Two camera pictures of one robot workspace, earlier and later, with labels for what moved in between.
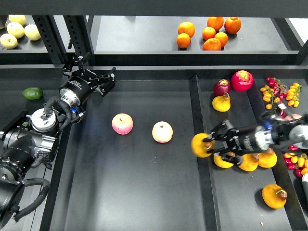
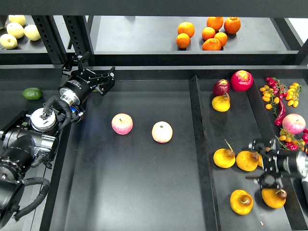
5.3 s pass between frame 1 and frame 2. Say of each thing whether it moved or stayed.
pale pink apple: stayed
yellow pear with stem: stayed
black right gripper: moved
